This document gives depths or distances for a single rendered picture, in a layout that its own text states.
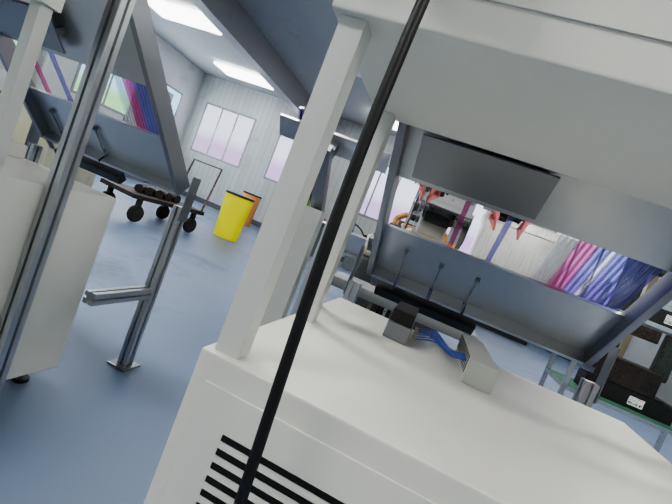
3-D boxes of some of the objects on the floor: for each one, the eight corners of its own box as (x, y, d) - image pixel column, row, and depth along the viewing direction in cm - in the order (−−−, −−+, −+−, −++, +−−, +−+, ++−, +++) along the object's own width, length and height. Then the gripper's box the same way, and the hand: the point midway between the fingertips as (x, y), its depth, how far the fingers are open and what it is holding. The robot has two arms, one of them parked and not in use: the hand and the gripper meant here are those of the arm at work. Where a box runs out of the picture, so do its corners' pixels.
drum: (204, 231, 577) (220, 187, 573) (219, 233, 617) (234, 192, 613) (230, 242, 568) (247, 198, 563) (243, 243, 608) (259, 202, 604)
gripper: (454, 181, 120) (438, 216, 112) (422, 169, 122) (403, 203, 114) (461, 163, 115) (444, 199, 106) (427, 151, 117) (408, 185, 108)
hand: (424, 199), depth 110 cm, fingers closed, pressing on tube
